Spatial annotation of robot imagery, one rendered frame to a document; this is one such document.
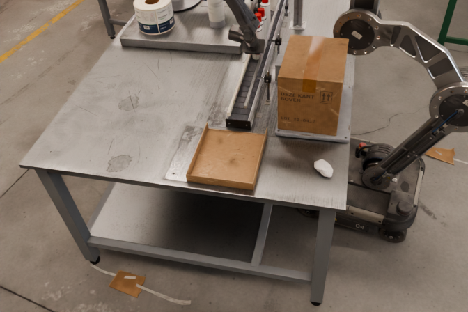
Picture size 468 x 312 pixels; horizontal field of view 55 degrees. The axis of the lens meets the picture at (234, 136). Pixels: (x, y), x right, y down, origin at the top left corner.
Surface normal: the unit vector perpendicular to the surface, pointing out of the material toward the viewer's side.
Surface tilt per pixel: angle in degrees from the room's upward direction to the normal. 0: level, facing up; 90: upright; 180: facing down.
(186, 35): 0
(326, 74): 0
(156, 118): 0
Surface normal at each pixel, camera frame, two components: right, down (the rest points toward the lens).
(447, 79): -0.40, 0.65
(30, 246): -0.07, -0.72
